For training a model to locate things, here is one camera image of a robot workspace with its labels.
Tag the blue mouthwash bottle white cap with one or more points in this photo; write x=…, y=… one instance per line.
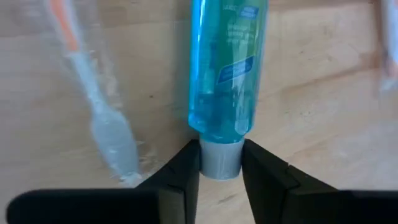
x=224, y=93

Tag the orange white toothbrush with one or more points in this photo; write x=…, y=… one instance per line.
x=109, y=140

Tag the plastic toothbrush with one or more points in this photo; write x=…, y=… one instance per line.
x=391, y=37

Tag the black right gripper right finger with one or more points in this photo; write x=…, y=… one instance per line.
x=311, y=205

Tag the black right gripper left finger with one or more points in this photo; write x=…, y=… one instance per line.
x=93, y=208

